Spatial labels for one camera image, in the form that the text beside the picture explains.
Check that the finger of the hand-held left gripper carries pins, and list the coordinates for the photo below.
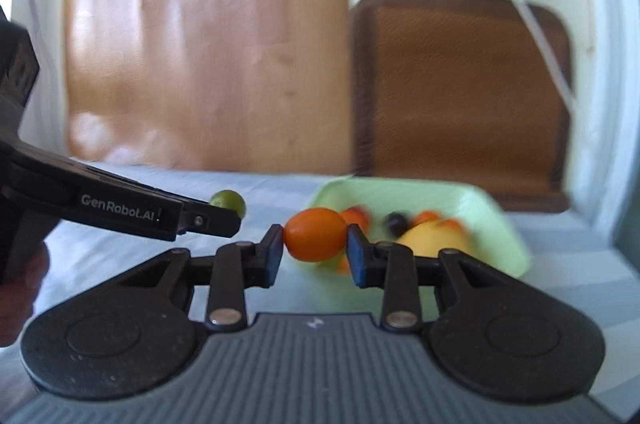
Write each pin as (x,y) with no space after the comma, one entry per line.
(210,221)

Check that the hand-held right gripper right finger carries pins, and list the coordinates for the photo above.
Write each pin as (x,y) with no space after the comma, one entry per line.
(356,261)

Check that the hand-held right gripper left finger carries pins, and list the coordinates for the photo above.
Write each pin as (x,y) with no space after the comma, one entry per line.
(274,254)

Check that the small green fruit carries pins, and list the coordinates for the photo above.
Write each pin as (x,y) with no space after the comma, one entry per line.
(230,199)

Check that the small oval orange tomato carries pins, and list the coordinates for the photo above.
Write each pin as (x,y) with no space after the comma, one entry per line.
(315,236)

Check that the dark purple plum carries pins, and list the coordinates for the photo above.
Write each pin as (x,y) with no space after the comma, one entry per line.
(396,222)

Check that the light green plastic basket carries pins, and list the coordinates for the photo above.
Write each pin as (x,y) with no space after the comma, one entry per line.
(480,224)

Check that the person's left hand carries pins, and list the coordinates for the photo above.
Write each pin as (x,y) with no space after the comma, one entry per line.
(20,304)

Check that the large yellow citrus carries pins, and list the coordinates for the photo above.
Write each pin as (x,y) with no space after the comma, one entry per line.
(432,241)

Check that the wood grain board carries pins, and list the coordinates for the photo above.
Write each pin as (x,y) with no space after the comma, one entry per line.
(200,43)

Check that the brown woven seat mat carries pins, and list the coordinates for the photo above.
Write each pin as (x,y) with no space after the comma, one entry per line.
(460,93)

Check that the striped blue grey blanket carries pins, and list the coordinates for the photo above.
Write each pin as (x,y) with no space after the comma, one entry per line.
(560,264)

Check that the white door frame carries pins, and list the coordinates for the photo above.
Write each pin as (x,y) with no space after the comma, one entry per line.
(610,78)

